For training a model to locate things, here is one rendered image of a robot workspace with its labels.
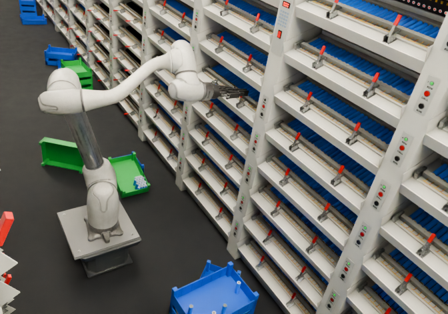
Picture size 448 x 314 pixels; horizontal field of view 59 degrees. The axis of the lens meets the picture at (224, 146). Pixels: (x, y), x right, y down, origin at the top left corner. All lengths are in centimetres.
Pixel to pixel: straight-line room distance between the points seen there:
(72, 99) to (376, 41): 122
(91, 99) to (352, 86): 108
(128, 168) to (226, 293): 144
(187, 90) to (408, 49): 93
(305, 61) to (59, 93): 105
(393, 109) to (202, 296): 106
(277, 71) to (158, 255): 129
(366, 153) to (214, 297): 86
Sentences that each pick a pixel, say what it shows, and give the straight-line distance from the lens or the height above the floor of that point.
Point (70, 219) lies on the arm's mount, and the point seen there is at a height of 23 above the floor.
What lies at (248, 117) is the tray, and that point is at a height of 90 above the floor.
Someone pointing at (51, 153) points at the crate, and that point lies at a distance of 318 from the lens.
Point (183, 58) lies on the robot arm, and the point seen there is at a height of 118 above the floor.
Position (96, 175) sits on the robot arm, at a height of 49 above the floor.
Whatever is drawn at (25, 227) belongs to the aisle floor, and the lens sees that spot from 270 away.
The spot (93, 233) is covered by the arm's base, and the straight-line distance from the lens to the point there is 226.
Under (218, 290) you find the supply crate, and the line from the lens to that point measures 184.
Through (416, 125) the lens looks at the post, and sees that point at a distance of 142.
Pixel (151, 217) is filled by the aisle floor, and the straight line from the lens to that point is 269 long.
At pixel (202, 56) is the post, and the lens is 243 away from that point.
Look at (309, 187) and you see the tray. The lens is 191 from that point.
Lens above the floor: 184
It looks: 32 degrees down
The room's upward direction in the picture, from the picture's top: 10 degrees clockwise
